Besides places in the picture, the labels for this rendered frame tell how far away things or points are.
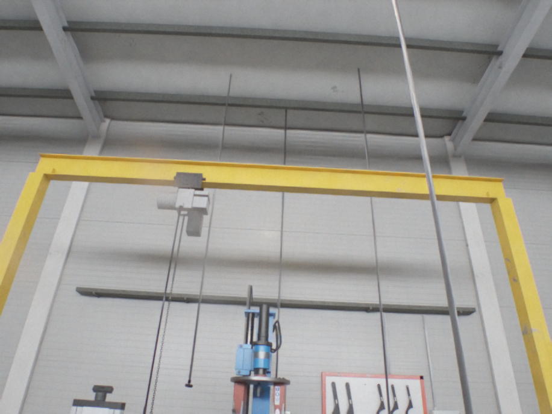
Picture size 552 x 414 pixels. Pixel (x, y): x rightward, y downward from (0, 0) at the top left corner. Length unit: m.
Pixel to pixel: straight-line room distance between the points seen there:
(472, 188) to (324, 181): 1.69
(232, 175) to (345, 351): 3.24
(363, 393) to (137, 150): 5.73
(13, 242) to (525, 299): 5.05
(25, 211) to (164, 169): 1.48
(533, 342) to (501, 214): 1.34
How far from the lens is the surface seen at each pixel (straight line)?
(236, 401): 4.03
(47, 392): 6.72
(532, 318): 4.45
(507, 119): 8.55
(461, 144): 8.09
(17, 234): 4.61
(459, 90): 7.94
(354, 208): 7.08
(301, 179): 4.36
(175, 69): 7.41
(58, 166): 4.98
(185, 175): 4.33
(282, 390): 3.94
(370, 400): 6.17
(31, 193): 4.80
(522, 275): 4.57
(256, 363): 3.99
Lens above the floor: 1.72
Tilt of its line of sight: 29 degrees up
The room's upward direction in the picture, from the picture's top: 3 degrees clockwise
